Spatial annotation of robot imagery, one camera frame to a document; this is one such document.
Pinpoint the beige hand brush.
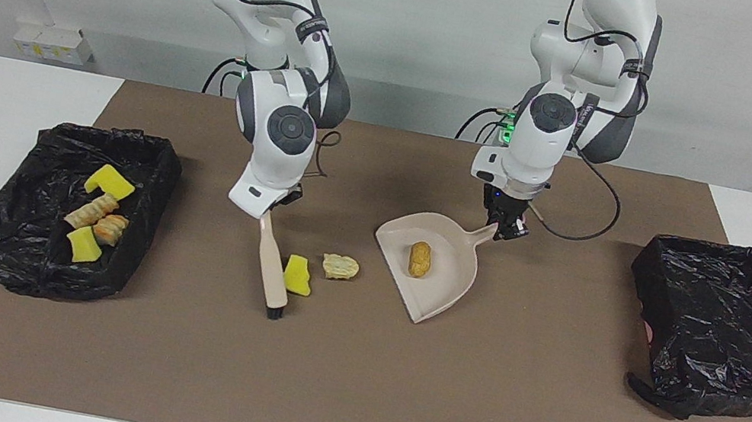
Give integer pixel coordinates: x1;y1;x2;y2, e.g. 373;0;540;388
242;210;303;323

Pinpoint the yellow sponge chunk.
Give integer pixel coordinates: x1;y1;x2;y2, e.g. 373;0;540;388
280;252;318;299

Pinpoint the pale cream lump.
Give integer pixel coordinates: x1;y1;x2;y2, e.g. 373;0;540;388
320;251;362;285

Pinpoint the beige plastic dustpan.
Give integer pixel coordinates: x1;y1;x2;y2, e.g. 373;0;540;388
360;202;500;336

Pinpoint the brown potato-shaped lump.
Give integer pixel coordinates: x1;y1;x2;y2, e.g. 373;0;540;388
406;240;434;280

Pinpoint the orange striped scrap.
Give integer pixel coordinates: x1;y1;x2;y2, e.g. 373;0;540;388
90;210;131;250

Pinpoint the notched yellow sponge piece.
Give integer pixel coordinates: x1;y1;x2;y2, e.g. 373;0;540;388
83;162;139;203

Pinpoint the pale ridged scrap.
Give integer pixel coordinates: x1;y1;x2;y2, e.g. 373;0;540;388
62;187;122;237

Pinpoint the yellow sponge with green pad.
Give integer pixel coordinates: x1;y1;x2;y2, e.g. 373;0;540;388
62;222;108;268

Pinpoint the black plastic trash bag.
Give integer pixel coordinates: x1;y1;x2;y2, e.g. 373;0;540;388
606;226;752;422
0;105;189;319

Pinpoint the brown table mat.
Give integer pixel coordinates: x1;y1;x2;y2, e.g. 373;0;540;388
0;57;752;422

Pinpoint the white power socket box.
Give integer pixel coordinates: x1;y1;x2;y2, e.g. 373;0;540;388
9;16;99;69

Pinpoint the left arm wrist cable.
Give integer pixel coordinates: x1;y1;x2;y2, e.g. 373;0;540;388
526;0;659;249

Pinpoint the arm wrist cable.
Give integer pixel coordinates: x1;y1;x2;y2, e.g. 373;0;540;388
309;127;346;181
526;0;659;249

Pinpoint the right arm wrist cable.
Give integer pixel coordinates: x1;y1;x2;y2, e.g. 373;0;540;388
309;127;346;181

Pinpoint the black base cable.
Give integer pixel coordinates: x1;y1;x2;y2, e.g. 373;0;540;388
455;101;510;147
201;53;248;101

